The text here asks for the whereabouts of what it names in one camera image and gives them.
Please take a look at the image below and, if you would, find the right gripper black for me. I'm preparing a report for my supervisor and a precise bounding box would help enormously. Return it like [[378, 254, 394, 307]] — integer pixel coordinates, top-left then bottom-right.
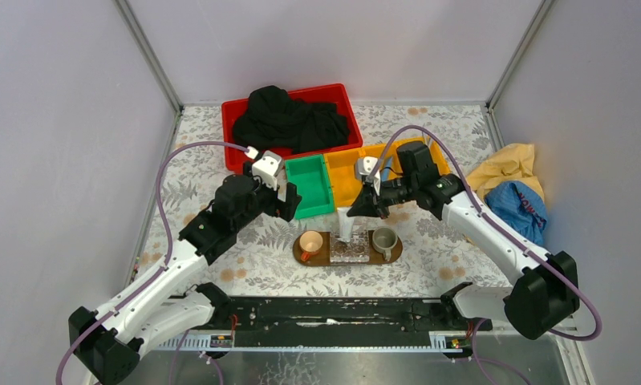
[[347, 176, 417, 221]]

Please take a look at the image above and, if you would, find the white toothpaste tube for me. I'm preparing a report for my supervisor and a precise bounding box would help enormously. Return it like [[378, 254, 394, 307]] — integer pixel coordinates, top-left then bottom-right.
[[336, 206, 355, 244]]

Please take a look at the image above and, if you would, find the grey cup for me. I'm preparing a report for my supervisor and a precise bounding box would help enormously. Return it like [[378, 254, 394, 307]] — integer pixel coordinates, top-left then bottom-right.
[[371, 226, 398, 261]]

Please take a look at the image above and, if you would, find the orange cup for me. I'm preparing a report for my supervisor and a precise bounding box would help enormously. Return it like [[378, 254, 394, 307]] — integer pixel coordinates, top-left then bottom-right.
[[299, 231, 323, 261]]

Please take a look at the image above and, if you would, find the clear textured glass holder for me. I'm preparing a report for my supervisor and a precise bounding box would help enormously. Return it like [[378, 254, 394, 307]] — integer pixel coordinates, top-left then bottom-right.
[[329, 225, 370, 265]]

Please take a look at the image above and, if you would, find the blue toothpaste tube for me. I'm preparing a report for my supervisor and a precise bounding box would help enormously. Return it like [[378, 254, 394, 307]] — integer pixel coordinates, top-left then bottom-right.
[[380, 167, 392, 181]]

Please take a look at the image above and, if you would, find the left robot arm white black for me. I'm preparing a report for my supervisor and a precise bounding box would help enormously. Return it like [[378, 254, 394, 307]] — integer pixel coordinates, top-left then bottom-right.
[[68, 174, 302, 384]]

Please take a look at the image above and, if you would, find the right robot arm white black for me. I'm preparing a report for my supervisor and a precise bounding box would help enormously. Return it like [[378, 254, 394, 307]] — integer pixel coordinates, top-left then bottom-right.
[[347, 142, 581, 340]]

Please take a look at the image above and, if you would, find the yellow bin with toothpaste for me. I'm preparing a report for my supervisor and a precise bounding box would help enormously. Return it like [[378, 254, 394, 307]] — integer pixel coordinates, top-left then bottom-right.
[[361, 141, 403, 180]]

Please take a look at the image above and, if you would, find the brown wooden oval tray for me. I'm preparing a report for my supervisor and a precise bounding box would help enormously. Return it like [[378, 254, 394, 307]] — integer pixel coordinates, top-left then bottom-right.
[[292, 230, 404, 267]]

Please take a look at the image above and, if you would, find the green plastic bin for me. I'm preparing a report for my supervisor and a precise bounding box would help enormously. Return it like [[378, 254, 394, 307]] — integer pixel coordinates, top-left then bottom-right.
[[285, 155, 335, 220]]

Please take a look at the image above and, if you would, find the black cloth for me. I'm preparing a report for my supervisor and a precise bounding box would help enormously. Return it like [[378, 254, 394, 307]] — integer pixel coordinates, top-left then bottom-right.
[[232, 85, 350, 154]]

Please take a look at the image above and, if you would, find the red plastic bin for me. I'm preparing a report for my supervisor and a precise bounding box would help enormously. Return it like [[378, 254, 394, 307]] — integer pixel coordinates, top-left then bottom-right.
[[221, 83, 363, 160]]

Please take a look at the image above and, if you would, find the yellow cloth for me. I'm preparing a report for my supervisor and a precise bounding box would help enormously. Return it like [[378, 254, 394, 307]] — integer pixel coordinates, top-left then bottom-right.
[[466, 143, 546, 201]]

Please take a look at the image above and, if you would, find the blue cloth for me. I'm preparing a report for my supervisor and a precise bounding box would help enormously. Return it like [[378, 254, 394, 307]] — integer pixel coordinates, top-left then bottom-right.
[[485, 180, 549, 246]]

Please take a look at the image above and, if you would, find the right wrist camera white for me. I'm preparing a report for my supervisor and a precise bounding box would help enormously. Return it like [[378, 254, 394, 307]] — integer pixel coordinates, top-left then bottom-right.
[[355, 156, 381, 196]]

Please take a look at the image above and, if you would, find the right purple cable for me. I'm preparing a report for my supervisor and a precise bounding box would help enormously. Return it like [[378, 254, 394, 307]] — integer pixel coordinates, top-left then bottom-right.
[[370, 125, 604, 385]]

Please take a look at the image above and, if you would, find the purple cable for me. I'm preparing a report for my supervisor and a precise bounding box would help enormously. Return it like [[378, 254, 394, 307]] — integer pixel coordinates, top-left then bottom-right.
[[370, 125, 604, 385], [55, 140, 254, 385]]

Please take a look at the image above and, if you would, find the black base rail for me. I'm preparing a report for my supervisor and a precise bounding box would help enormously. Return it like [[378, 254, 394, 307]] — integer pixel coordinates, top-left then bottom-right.
[[197, 296, 493, 350]]

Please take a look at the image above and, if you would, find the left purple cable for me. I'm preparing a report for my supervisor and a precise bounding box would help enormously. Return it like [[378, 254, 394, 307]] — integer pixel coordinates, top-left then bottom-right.
[[55, 140, 254, 385]]

